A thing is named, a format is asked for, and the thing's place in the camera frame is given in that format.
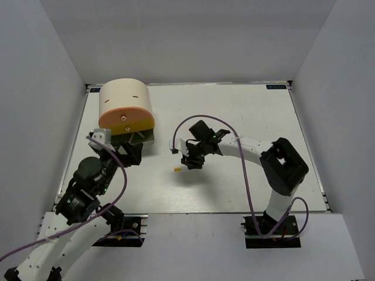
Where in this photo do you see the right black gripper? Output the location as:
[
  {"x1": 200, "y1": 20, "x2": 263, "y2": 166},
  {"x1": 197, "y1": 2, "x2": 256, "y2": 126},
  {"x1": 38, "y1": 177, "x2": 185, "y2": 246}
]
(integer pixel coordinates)
[{"x1": 182, "y1": 140, "x2": 209, "y2": 170}]

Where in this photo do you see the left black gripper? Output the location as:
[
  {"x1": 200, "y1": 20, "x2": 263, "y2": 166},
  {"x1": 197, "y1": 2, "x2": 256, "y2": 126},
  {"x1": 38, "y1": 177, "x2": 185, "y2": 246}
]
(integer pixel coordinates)
[{"x1": 96, "y1": 140, "x2": 144, "y2": 194}]

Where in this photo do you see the grey-green organizer bottom drawer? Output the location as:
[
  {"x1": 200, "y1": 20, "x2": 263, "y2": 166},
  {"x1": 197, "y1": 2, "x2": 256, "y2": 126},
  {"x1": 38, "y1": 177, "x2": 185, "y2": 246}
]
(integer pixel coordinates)
[{"x1": 111, "y1": 129, "x2": 155, "y2": 146}]

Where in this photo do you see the yellow organizer drawer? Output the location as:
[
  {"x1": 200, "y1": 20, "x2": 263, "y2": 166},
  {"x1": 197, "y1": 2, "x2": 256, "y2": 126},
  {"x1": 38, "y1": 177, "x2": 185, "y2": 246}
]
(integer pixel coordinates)
[{"x1": 99, "y1": 119, "x2": 155, "y2": 135}]

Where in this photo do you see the white pen pale yellow cap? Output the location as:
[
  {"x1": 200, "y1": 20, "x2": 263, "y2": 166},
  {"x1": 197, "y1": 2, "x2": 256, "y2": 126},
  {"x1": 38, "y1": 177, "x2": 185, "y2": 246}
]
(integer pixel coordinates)
[{"x1": 129, "y1": 132, "x2": 142, "y2": 145}]

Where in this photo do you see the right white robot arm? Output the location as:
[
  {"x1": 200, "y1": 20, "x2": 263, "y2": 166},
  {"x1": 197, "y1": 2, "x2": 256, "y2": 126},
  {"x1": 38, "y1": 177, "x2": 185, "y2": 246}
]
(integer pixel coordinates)
[{"x1": 170, "y1": 120, "x2": 309, "y2": 239}]

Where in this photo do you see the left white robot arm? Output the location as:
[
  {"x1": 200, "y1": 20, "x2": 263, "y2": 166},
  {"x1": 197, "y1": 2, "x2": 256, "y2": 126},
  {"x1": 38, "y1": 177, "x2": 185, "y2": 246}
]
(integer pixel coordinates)
[{"x1": 4, "y1": 139, "x2": 144, "y2": 280}]

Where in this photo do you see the cream round drawer organizer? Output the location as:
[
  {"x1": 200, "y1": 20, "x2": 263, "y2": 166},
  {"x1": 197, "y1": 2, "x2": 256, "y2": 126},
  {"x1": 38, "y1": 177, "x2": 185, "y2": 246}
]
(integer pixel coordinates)
[{"x1": 98, "y1": 77, "x2": 156, "y2": 138}]

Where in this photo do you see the blue logo sticker right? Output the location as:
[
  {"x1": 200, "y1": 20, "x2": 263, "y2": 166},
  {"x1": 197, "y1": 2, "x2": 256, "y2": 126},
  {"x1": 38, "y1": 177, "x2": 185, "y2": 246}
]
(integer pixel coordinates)
[{"x1": 266, "y1": 84, "x2": 287, "y2": 90}]

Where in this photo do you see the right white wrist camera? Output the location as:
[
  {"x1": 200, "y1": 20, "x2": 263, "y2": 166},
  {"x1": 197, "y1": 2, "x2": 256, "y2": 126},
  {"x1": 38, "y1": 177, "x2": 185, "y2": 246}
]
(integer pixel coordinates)
[{"x1": 169, "y1": 138, "x2": 189, "y2": 156}]

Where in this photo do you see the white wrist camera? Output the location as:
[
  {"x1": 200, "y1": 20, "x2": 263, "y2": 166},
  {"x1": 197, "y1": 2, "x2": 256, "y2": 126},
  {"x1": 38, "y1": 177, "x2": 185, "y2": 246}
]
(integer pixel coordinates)
[
  {"x1": 169, "y1": 138, "x2": 189, "y2": 156},
  {"x1": 88, "y1": 128, "x2": 114, "y2": 151}
]

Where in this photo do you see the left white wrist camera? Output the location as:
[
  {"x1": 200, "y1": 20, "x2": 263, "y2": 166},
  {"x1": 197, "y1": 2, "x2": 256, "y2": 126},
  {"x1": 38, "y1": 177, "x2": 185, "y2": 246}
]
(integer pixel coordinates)
[{"x1": 88, "y1": 128, "x2": 114, "y2": 151}]

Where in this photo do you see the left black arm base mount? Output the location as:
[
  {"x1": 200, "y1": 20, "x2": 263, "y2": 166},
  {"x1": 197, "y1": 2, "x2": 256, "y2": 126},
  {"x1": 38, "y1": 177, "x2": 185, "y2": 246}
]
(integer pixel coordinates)
[{"x1": 93, "y1": 214, "x2": 148, "y2": 248}]

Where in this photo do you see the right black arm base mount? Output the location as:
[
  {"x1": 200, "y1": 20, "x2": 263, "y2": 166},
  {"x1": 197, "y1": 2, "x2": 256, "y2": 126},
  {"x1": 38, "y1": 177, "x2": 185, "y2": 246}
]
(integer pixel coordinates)
[{"x1": 241, "y1": 215, "x2": 301, "y2": 249}]

